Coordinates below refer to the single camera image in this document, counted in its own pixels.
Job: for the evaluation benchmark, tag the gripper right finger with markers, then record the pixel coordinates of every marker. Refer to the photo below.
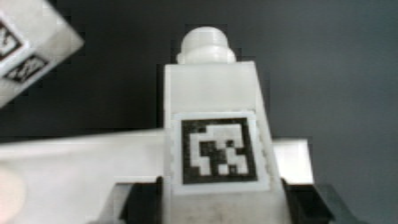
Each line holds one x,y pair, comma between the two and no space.
315,203

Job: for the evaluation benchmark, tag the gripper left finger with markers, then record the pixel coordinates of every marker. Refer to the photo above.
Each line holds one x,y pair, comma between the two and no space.
140,211

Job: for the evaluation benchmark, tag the white leg with tag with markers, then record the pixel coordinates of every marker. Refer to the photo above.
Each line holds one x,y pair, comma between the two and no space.
222,186

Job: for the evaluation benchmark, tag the white square tabletop tray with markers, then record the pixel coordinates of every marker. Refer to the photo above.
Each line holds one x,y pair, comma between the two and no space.
66,176

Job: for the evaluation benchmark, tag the white leg behind tray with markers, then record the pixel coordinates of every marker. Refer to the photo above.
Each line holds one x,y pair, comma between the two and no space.
37,43

